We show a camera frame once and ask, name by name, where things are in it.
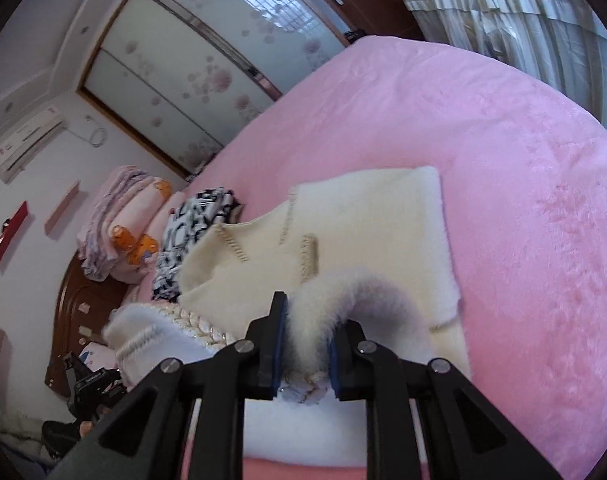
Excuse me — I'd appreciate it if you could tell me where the pink bed blanket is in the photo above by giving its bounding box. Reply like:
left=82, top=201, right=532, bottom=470
left=133, top=35, right=607, bottom=480

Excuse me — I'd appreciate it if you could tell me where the bear print folded quilt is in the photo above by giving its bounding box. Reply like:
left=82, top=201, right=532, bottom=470
left=110, top=177, right=175, bottom=287

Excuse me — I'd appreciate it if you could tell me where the red wall shelf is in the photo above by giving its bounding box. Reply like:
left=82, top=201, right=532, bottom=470
left=0, top=201, right=30, bottom=265

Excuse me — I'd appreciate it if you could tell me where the pink striped folded quilt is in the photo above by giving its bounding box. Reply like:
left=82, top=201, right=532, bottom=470
left=77, top=165, right=156, bottom=282

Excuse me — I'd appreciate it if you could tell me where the black and white printed cloth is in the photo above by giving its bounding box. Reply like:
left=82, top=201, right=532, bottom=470
left=150, top=187, right=244, bottom=301

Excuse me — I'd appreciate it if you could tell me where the white fuzzy buttoned cardigan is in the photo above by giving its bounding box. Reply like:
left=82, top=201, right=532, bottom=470
left=103, top=165, right=471, bottom=468

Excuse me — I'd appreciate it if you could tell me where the floral sliding door wardrobe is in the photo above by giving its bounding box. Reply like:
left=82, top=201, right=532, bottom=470
left=78, top=0, right=354, bottom=182

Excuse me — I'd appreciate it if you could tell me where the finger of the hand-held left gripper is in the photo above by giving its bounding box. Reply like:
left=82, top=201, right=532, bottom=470
left=48, top=291, right=290, bottom=480
left=327, top=319, right=564, bottom=480

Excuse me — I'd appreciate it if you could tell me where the brown wooden headboard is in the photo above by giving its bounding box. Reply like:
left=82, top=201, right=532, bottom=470
left=44, top=250, right=130, bottom=401

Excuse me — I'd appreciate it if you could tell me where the white air conditioner hose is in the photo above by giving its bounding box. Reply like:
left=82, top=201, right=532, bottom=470
left=66, top=114, right=108, bottom=147

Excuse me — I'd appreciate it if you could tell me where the white wall air conditioner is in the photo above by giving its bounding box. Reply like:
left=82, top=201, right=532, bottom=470
left=0, top=105, right=66, bottom=184

